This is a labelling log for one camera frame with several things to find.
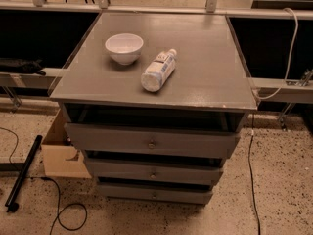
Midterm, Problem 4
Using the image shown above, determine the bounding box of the grey middle drawer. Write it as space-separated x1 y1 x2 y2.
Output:
85 159 223 185

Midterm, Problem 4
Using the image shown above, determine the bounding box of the grey bottom drawer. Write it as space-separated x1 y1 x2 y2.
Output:
98 184 212 205

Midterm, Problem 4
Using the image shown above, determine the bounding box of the white cable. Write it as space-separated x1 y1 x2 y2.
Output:
252 7 300 101

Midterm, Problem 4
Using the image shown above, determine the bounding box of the grey top drawer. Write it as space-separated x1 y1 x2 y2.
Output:
65 123 240 158

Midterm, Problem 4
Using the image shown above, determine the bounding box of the black floor cable right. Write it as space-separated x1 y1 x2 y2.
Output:
247 113 262 235

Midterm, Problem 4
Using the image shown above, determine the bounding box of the black floor cable left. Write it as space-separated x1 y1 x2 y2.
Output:
30 175 88 235

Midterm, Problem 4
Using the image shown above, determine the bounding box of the grey drawer cabinet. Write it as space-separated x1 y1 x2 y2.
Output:
51 12 256 193

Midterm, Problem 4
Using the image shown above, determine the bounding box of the cardboard box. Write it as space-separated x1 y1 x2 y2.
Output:
41 111 91 178

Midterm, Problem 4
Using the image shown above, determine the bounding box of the white ceramic bowl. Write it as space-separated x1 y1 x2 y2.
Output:
105 33 144 65

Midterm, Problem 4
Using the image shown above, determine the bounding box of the black cloth on rail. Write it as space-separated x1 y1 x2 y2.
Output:
0 58 46 75

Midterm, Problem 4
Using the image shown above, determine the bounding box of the metal frame rail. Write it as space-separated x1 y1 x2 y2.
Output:
0 68 67 89

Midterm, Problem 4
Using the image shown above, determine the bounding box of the grey drawer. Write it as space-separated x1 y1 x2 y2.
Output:
98 184 212 205
85 159 223 185
65 123 240 158

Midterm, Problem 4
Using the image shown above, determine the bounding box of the white plastic bottle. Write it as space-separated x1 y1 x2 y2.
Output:
141 49 177 92

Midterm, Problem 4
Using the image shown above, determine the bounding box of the black metal bar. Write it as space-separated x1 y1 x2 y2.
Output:
5 135 42 212

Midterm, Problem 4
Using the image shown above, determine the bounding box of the black floor cable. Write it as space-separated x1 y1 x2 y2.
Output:
30 175 88 235
247 113 262 235

